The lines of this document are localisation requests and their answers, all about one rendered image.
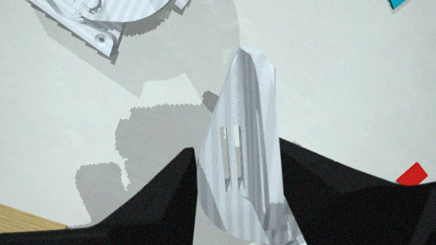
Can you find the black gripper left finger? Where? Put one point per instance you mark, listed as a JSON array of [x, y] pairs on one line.
[[163, 212]]

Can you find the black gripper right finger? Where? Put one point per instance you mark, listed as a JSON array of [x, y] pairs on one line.
[[335, 204]]

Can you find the red flat plate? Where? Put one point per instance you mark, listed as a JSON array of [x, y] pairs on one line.
[[414, 175]]

